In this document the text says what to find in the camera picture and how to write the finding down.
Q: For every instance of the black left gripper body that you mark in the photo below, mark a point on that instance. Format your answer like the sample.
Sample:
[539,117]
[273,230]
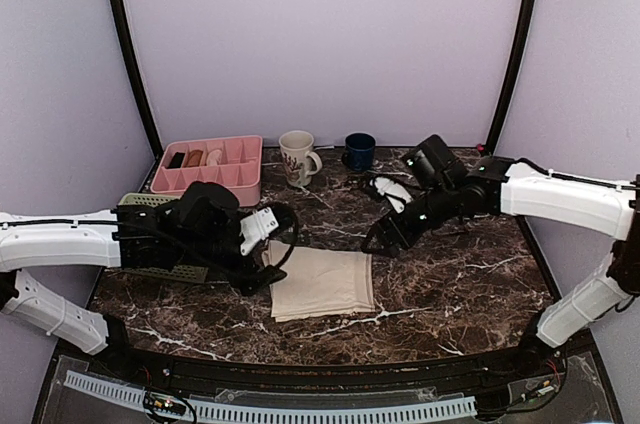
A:
[203,252]

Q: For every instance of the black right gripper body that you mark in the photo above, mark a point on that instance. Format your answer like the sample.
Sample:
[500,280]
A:
[439,210]

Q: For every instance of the beige boxer underwear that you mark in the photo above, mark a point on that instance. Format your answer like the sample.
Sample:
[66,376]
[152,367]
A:
[323,283]

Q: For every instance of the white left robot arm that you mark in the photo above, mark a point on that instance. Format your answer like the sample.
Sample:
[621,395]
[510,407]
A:
[91,240]

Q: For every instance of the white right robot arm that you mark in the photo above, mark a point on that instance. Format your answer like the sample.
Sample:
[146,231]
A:
[518,187]

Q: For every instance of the green plastic laundry basket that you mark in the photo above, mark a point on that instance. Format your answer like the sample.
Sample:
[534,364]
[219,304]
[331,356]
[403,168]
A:
[179,273]

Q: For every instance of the black rolled item in tray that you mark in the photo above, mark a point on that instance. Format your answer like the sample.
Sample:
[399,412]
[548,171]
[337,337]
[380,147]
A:
[176,161]

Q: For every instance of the dark blue mug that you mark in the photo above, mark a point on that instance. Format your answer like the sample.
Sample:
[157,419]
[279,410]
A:
[358,154]

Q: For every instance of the brown rolled item in tray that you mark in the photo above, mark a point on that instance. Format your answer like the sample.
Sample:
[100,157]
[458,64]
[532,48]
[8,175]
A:
[193,159]

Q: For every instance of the beige rolled item in tray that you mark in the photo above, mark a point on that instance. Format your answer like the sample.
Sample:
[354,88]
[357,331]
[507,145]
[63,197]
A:
[214,157]

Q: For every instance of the pink divided organizer tray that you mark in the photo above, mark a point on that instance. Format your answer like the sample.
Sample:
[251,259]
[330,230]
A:
[240,171]

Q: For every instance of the cream floral mug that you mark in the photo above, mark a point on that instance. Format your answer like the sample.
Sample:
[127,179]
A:
[301,162]

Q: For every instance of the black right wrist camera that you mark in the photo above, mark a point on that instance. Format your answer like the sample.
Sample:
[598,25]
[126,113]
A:
[435,159]

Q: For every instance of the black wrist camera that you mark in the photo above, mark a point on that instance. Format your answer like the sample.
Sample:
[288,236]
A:
[206,209]
[435,159]

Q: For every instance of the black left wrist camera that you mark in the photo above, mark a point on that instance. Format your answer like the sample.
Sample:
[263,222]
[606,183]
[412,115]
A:
[206,209]

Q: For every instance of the white slotted cable duct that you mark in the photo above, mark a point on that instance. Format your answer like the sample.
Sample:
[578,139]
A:
[167,408]

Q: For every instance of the right black frame post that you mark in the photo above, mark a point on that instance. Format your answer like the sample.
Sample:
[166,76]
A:
[512,70]

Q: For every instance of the black frame post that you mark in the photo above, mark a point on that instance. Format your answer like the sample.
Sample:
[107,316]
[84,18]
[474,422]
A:
[512,70]
[128,53]

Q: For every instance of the left black frame post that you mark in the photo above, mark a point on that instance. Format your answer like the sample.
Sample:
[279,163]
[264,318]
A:
[128,53]

